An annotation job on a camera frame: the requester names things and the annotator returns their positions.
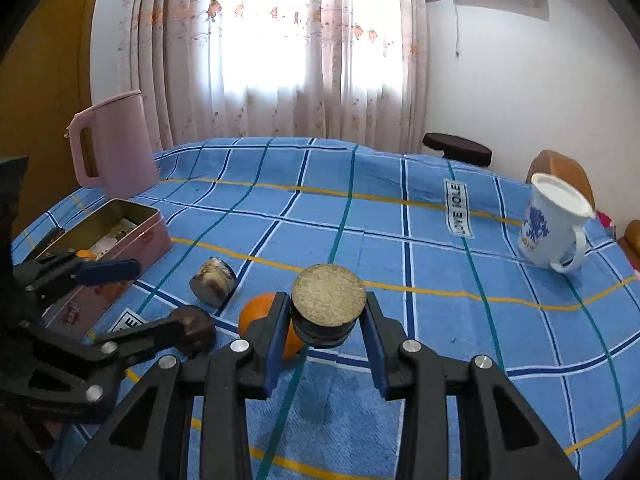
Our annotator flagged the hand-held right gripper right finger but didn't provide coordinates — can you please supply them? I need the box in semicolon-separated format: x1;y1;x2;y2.
359;292;582;480

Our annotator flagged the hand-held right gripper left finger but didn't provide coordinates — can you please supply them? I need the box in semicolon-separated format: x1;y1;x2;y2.
65;291;293;480

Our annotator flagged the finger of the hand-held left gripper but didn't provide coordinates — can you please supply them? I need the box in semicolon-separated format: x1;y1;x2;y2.
95;308;195;367
12;249;142;311

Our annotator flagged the dark brown round fruit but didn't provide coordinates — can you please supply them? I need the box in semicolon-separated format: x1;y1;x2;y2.
172;305;217;358

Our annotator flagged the pink tin box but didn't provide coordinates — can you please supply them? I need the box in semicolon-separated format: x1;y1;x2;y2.
30;198;172;336

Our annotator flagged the round cork-topped disc block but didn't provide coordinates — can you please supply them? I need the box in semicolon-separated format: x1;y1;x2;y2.
291;264;367;350

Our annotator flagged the printed paper leaflet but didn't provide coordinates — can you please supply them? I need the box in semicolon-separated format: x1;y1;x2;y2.
92;217;138;256

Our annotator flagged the pink electric kettle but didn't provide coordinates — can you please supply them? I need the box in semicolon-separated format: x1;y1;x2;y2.
68;90;160;190

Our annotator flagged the blue plaid tablecloth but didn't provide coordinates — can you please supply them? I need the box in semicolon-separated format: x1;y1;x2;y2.
10;136;640;480

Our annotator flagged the wooden door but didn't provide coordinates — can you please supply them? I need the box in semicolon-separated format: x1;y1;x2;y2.
0;0;108;201

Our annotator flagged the white mug with blue print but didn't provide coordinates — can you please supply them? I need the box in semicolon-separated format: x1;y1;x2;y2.
518;172;596;273

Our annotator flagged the dark round stool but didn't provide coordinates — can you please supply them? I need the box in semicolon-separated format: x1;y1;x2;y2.
422;132;493;167

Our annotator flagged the sheer floral curtain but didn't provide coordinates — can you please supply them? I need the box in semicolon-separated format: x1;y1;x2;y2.
117;0;431;153

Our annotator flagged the brown leather sofa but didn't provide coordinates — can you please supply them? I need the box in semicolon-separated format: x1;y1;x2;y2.
619;220;640;262

